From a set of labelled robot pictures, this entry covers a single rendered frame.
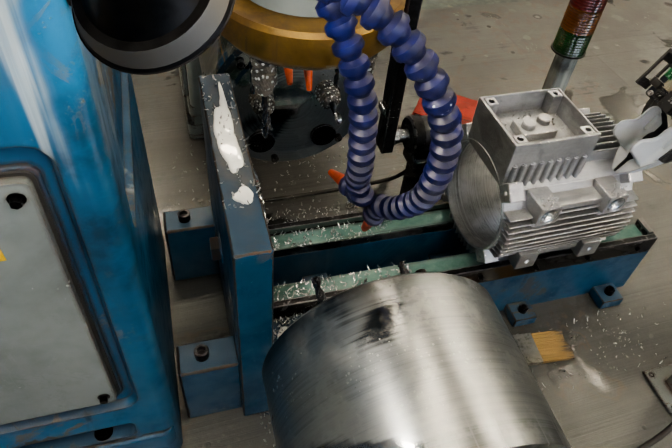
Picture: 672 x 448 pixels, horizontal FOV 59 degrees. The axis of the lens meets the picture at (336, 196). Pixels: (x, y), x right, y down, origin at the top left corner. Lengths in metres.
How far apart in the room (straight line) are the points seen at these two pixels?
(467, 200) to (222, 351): 0.42
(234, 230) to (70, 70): 0.26
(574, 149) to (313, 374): 0.45
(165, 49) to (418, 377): 0.33
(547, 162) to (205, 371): 0.49
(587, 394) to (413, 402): 0.53
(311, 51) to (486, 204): 0.51
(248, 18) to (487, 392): 0.36
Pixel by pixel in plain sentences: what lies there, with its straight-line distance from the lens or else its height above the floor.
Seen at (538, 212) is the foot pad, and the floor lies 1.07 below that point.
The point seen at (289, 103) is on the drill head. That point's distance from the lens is 0.90.
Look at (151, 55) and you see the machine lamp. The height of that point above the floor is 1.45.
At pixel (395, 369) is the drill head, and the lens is 0.49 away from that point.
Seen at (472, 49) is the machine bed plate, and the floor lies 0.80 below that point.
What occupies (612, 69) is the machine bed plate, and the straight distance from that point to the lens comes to 1.68.
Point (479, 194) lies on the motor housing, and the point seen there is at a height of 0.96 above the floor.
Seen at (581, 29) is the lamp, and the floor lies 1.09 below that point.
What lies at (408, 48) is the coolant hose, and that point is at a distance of 0.36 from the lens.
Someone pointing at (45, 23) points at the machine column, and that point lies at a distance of 0.37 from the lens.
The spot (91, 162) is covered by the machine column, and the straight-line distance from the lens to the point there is 0.43.
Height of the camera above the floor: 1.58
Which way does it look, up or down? 45 degrees down
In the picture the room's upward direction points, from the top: 6 degrees clockwise
